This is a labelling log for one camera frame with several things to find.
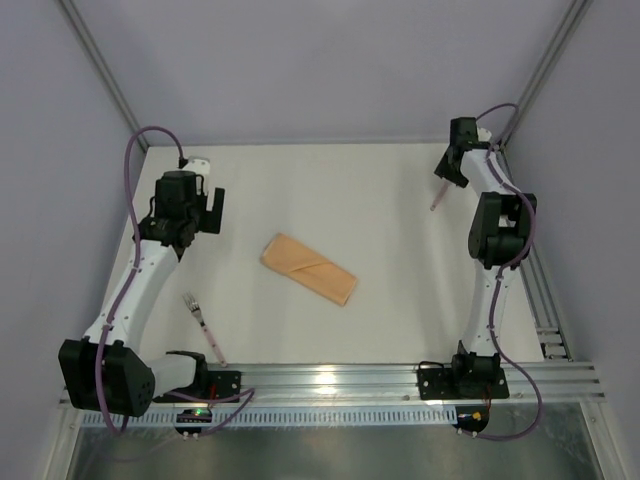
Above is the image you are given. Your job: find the controller board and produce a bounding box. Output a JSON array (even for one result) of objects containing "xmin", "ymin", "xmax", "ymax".
[
  {"xmin": 174, "ymin": 407, "xmax": 212, "ymax": 439},
  {"xmin": 453, "ymin": 410, "xmax": 490, "ymax": 438}
]

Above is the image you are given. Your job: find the right aluminium side rail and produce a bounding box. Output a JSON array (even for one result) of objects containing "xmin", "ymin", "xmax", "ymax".
[{"xmin": 492, "ymin": 140, "xmax": 574, "ymax": 361}]

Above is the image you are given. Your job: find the left controller board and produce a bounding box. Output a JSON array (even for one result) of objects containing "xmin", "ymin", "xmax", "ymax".
[{"xmin": 174, "ymin": 407, "xmax": 212, "ymax": 439}]

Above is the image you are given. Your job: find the right controller board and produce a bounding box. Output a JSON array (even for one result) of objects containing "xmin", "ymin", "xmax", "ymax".
[{"xmin": 453, "ymin": 410, "xmax": 490, "ymax": 438}]

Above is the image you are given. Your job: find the pink-handled table knife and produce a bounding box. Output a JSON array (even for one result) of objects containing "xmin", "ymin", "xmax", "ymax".
[{"xmin": 430, "ymin": 181, "xmax": 450, "ymax": 212}]

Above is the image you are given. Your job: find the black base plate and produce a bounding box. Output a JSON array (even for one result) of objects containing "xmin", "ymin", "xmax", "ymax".
[
  {"xmin": 417, "ymin": 367, "xmax": 510, "ymax": 400},
  {"xmin": 154, "ymin": 369, "xmax": 242, "ymax": 403}
]

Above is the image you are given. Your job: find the aluminium mounting rail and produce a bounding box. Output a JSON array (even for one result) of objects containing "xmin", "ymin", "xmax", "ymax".
[{"xmin": 58, "ymin": 362, "xmax": 607, "ymax": 407}]

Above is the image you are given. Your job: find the aluminium frame post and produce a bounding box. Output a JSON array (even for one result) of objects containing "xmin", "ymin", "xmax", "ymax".
[
  {"xmin": 501, "ymin": 0, "xmax": 593, "ymax": 146},
  {"xmin": 54, "ymin": 0, "xmax": 141, "ymax": 134}
]

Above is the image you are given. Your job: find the slotted grey cable duct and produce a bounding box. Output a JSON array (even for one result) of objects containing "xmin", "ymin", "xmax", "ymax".
[{"xmin": 79, "ymin": 405, "xmax": 459, "ymax": 429}]

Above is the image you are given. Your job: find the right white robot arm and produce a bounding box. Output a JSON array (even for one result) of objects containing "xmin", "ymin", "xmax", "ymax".
[{"xmin": 435, "ymin": 117, "xmax": 537, "ymax": 399}]

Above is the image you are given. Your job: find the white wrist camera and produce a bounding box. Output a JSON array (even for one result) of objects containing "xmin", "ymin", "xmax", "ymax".
[
  {"xmin": 477, "ymin": 127, "xmax": 492, "ymax": 143},
  {"xmin": 179, "ymin": 156, "xmax": 211, "ymax": 177}
]

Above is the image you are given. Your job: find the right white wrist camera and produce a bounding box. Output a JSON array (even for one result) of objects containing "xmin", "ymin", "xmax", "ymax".
[{"xmin": 477, "ymin": 127, "xmax": 492, "ymax": 143}]

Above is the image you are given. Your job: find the peach cloth napkin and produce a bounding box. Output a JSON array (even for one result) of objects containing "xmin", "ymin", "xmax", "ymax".
[{"xmin": 260, "ymin": 233, "xmax": 358, "ymax": 307}]

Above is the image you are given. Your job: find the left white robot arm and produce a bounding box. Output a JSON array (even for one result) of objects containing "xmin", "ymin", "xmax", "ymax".
[{"xmin": 58, "ymin": 158, "xmax": 225, "ymax": 417}]

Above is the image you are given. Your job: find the left aluminium frame post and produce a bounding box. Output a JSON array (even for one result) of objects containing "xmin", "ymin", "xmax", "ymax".
[{"xmin": 54, "ymin": 0, "xmax": 141, "ymax": 134}]

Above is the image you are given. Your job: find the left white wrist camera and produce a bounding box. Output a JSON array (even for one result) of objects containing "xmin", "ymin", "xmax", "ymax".
[{"xmin": 179, "ymin": 156, "xmax": 211, "ymax": 177}]

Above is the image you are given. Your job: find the right aluminium frame post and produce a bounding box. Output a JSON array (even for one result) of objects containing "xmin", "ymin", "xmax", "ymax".
[{"xmin": 501, "ymin": 0, "xmax": 593, "ymax": 146}]

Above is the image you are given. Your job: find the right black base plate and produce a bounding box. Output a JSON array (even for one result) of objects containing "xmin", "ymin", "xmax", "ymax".
[{"xmin": 417, "ymin": 367, "xmax": 510, "ymax": 400}]

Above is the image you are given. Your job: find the pink-handled fork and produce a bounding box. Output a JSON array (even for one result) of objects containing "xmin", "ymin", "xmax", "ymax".
[{"xmin": 182, "ymin": 292, "xmax": 228, "ymax": 368}]

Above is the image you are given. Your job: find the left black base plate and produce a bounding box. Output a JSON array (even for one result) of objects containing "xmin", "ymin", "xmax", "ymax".
[{"xmin": 154, "ymin": 369, "xmax": 242, "ymax": 403}]

